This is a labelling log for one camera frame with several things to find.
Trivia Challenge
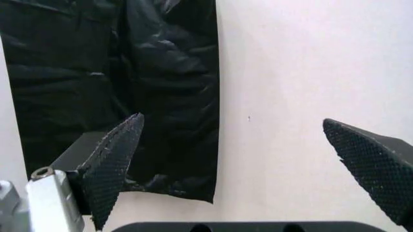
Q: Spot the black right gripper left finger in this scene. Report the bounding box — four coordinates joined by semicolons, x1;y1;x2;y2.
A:
0;112;146;232

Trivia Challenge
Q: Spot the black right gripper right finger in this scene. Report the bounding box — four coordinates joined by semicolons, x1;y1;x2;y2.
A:
322;118;413;228

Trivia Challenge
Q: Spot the black plastic garbage bag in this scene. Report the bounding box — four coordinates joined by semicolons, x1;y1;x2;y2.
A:
0;0;221;205

